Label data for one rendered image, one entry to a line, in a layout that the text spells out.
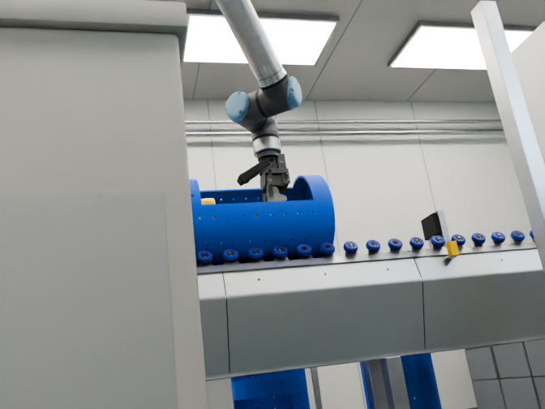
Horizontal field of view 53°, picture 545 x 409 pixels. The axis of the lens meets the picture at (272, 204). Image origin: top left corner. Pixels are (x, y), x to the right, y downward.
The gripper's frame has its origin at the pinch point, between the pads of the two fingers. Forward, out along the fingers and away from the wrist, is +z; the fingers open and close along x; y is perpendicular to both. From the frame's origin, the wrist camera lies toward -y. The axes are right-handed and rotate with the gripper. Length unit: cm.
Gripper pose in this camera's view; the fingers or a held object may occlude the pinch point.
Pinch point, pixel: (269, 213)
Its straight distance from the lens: 170.4
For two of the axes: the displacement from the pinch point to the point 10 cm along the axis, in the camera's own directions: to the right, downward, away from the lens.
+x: -2.2, 3.5, 9.1
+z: 1.3, 9.4, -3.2
